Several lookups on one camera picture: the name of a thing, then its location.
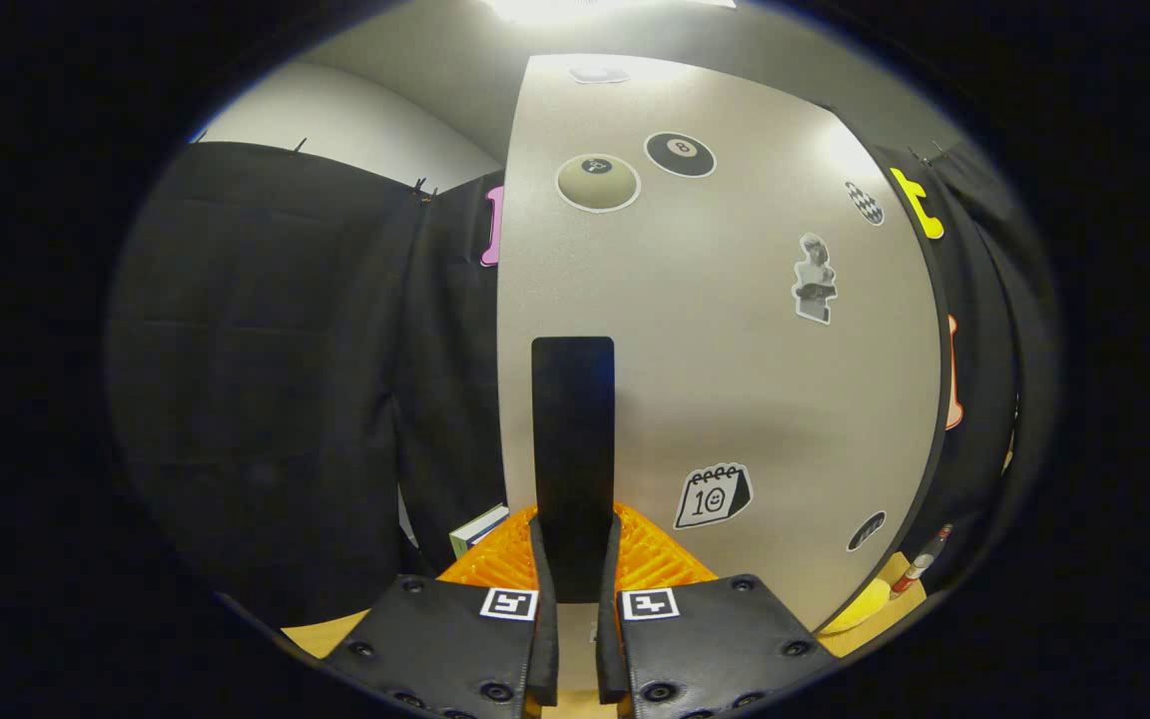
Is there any black backdrop cloth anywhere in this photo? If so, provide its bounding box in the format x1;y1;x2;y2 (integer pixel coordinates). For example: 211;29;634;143
106;140;1060;630

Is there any black door handle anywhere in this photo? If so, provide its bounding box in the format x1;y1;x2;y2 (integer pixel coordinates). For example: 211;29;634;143
531;337;616;605

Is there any dark grey shoe cabinet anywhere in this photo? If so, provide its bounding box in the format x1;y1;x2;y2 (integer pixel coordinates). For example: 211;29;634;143
815;100;955;635

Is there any yellow bumpy toy fruit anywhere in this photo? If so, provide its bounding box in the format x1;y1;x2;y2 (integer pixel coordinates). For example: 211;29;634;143
820;577;892;635

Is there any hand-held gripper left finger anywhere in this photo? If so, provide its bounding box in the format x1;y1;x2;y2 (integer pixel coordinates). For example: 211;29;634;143
320;504;561;719

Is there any large ceiling light panel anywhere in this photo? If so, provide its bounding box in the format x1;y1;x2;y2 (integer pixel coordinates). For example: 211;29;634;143
480;0;736;26

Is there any small red grey bottle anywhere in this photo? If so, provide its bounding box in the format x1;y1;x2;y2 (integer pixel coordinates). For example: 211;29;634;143
889;522;955;598

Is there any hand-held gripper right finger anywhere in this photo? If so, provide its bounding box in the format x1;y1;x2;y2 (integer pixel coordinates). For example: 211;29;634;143
597;502;841;719

